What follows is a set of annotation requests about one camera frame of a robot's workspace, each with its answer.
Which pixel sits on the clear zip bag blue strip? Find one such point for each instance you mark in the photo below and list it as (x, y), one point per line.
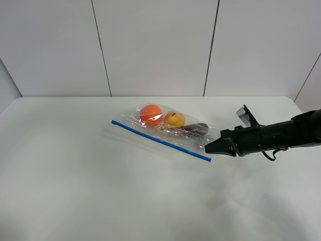
(163, 134)

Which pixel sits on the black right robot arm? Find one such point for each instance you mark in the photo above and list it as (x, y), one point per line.
(301, 131)

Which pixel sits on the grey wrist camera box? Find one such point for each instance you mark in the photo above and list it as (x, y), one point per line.
(247, 117)

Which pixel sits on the yellow pear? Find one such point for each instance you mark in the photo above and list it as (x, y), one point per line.
(174, 119)

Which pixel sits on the purple eggplant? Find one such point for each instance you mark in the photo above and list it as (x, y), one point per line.
(193, 130)

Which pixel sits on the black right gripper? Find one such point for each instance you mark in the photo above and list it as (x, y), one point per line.
(238, 142)

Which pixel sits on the orange fruit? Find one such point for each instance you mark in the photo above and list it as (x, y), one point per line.
(151, 115)

